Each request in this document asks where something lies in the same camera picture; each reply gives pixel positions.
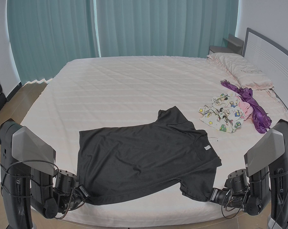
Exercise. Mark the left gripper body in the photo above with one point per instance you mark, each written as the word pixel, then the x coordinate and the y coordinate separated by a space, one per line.
pixel 83 192

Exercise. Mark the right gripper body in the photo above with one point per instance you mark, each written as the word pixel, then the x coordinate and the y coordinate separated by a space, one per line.
pixel 215 195

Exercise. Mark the black T-shirt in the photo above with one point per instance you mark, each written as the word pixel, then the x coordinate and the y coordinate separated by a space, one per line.
pixel 139 156

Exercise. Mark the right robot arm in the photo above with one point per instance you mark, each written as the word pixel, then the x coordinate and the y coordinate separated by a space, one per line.
pixel 277 187

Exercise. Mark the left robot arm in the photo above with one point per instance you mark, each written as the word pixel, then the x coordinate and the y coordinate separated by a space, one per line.
pixel 17 187

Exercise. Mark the bed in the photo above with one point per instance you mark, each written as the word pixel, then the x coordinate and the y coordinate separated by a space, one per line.
pixel 134 87

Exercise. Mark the white printed pyjama top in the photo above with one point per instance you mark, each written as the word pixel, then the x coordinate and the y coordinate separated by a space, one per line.
pixel 220 113

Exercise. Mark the pink garment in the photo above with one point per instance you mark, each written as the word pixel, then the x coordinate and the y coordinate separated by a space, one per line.
pixel 245 108

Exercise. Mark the purple satin garment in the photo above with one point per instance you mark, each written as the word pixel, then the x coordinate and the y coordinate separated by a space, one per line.
pixel 256 111

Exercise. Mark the cream pillow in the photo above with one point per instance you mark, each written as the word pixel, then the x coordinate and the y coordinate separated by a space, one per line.
pixel 244 70

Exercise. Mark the grey bedside table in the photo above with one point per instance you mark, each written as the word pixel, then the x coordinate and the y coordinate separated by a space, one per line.
pixel 227 46

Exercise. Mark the blue-green curtain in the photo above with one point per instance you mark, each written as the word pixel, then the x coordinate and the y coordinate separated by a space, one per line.
pixel 168 20
pixel 53 32

